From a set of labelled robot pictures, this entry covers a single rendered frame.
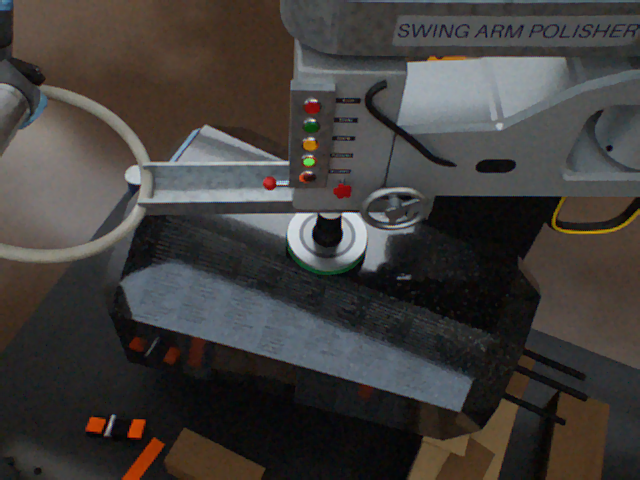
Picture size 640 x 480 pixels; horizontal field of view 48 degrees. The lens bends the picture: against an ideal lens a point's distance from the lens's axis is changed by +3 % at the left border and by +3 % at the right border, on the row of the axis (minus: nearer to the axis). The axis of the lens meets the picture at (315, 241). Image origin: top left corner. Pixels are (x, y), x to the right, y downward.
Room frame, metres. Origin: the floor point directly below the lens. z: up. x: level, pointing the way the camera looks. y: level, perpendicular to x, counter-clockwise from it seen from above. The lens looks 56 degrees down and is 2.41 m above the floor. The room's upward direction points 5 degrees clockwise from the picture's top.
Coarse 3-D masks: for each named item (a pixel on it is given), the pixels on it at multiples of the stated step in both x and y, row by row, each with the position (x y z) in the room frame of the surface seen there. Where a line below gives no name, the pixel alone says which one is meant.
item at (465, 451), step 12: (432, 444) 0.73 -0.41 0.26; (444, 444) 0.74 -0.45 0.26; (456, 444) 0.74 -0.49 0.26; (468, 444) 0.75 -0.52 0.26; (480, 444) 0.75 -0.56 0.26; (456, 456) 0.71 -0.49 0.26; (468, 456) 0.71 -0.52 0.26; (480, 456) 0.71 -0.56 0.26; (492, 456) 0.72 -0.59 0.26; (444, 468) 0.67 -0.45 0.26; (456, 468) 0.67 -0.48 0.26; (468, 468) 0.67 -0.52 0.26; (480, 468) 0.68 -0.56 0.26
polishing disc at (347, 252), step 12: (300, 216) 1.11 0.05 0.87; (312, 216) 1.11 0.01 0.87; (348, 216) 1.12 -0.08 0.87; (288, 228) 1.07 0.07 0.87; (300, 228) 1.07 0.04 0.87; (348, 228) 1.08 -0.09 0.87; (360, 228) 1.09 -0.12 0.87; (288, 240) 1.03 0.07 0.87; (300, 240) 1.03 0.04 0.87; (312, 240) 1.04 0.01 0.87; (348, 240) 1.05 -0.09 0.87; (360, 240) 1.05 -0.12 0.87; (300, 252) 1.00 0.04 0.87; (312, 252) 1.00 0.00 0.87; (324, 252) 1.00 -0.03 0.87; (336, 252) 1.01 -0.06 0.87; (348, 252) 1.01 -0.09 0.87; (360, 252) 1.01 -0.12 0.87; (312, 264) 0.96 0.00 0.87; (324, 264) 0.97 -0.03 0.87; (336, 264) 0.97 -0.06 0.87; (348, 264) 0.97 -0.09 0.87
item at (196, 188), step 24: (144, 168) 1.07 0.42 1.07; (168, 168) 1.07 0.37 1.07; (192, 168) 1.08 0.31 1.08; (216, 168) 1.08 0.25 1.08; (240, 168) 1.09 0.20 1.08; (264, 168) 1.09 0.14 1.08; (288, 168) 1.10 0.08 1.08; (168, 192) 1.02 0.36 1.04; (192, 192) 1.03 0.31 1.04; (216, 192) 1.03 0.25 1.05; (240, 192) 1.04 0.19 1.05; (264, 192) 1.04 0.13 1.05; (288, 192) 1.05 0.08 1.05
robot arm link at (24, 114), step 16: (0, 64) 1.04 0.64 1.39; (0, 80) 1.01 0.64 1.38; (16, 80) 1.02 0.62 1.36; (0, 96) 0.94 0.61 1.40; (16, 96) 0.97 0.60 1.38; (32, 96) 1.01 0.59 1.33; (0, 112) 0.88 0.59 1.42; (16, 112) 0.92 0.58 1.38; (32, 112) 0.99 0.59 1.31; (0, 128) 0.84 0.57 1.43; (16, 128) 0.89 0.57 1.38; (0, 144) 0.80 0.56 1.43
